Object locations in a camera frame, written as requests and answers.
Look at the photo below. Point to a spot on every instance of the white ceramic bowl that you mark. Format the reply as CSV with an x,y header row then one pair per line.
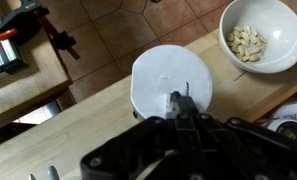
x,y
278,20

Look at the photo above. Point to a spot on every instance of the dark jar white rim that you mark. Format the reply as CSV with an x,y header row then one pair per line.
x,y
288,128

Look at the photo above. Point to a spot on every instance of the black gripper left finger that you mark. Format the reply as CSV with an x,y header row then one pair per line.
x,y
144,150

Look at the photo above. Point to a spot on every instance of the peeled garlic cloves pile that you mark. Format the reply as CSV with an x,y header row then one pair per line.
x,y
246,41

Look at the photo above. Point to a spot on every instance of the printed white paper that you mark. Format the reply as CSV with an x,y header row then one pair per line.
x,y
294,110

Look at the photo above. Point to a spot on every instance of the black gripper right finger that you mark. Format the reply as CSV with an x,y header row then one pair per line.
x,y
241,150

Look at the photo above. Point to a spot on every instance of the wooden butcher block cart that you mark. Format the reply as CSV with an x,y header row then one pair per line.
x,y
98,123

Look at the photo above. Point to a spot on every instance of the low wooden table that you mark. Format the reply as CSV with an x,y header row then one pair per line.
x,y
31,76

